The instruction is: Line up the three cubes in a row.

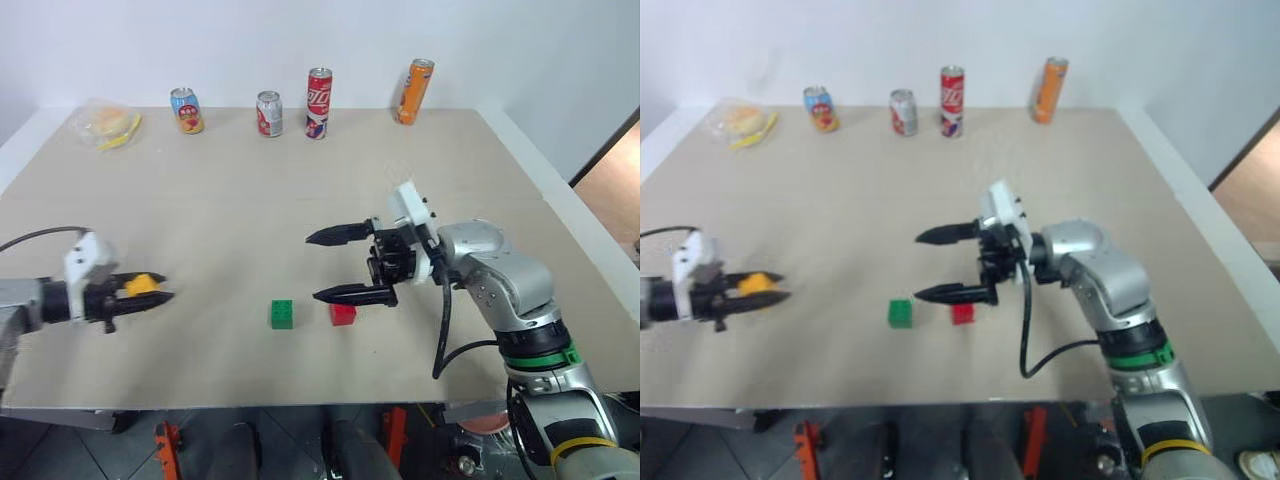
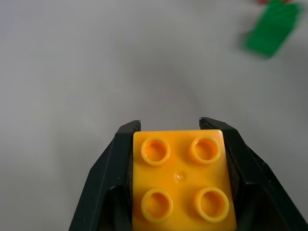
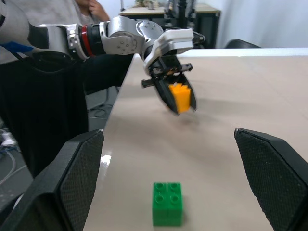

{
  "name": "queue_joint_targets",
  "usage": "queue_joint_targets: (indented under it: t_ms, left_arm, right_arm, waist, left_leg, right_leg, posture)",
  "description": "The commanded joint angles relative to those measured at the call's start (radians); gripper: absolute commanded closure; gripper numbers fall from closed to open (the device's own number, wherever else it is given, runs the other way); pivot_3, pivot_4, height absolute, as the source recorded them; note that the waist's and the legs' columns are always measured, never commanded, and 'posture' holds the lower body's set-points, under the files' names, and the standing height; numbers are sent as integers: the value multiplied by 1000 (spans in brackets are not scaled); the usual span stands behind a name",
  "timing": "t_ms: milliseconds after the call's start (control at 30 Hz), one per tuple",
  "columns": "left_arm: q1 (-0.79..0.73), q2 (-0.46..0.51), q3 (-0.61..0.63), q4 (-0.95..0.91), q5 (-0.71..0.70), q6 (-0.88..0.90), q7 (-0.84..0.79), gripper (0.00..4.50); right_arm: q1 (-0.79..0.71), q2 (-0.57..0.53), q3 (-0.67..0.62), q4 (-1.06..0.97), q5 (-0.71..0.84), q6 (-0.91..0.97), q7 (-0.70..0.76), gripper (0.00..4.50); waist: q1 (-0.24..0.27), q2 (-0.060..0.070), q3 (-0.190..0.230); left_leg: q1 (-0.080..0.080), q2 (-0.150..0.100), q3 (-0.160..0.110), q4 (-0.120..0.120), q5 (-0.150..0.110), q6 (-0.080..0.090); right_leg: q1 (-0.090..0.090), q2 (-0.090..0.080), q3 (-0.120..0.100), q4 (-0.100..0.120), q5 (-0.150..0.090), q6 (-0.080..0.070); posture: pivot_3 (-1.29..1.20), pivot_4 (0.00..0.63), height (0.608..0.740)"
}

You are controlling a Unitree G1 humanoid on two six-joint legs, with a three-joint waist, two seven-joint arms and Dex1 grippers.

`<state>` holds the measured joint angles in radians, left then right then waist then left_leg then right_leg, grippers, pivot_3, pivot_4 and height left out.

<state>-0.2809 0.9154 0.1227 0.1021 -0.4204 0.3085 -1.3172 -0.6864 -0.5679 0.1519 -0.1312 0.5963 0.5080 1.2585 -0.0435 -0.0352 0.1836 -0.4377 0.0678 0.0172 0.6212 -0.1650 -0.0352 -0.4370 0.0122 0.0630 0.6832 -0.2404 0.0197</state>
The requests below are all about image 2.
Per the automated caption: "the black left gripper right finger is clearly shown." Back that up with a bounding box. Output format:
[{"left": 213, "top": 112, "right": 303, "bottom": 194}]
[{"left": 198, "top": 117, "right": 308, "bottom": 231}]

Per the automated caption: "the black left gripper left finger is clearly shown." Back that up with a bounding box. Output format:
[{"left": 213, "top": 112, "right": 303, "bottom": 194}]
[{"left": 68, "top": 119, "right": 142, "bottom": 231}]

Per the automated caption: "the yellow studded building block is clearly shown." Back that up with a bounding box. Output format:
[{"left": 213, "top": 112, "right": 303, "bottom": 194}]
[{"left": 131, "top": 129, "right": 238, "bottom": 231}]

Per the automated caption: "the green building block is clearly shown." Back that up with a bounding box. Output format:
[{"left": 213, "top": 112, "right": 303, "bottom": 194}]
[{"left": 244, "top": 0, "right": 305, "bottom": 58}]

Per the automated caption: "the red building block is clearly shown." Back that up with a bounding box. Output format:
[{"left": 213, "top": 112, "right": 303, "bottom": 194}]
[{"left": 255, "top": 0, "right": 293, "bottom": 5}]

